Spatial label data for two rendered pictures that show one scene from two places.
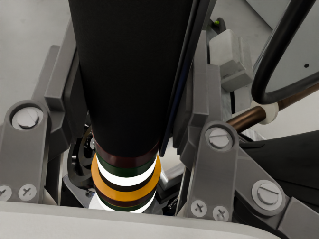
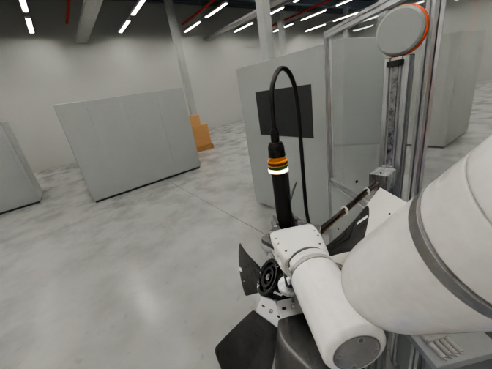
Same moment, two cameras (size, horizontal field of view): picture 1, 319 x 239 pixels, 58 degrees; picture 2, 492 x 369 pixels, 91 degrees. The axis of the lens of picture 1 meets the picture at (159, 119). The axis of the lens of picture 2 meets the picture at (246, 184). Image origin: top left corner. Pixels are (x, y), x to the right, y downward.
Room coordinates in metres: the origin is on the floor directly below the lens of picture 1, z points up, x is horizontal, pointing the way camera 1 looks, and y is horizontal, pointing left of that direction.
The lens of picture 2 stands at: (-0.44, 0.07, 1.78)
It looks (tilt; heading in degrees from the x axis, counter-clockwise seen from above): 21 degrees down; 2
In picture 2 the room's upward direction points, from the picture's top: 9 degrees counter-clockwise
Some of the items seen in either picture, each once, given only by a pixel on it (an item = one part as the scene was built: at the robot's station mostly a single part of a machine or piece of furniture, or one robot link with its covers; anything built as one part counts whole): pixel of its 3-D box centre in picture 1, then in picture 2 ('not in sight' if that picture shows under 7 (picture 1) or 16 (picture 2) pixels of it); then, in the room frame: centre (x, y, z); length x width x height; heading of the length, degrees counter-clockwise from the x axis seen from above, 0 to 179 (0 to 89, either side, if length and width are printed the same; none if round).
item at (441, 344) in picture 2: not in sight; (433, 336); (0.14, -0.48, 0.87); 0.15 x 0.09 x 0.02; 10
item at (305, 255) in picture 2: not in sight; (310, 271); (-0.10, 0.00, 1.46); 0.09 x 0.03 x 0.08; 96
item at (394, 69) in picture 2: not in sight; (389, 144); (0.52, -0.50, 1.48); 0.05 x 0.03 x 0.62; 41
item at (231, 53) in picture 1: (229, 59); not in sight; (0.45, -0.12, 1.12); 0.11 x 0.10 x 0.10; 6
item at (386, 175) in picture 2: not in sight; (382, 179); (0.48, -0.46, 1.35); 0.10 x 0.07 x 0.08; 131
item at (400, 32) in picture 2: not in sight; (401, 31); (0.54, -0.53, 1.88); 0.17 x 0.15 x 0.16; 6
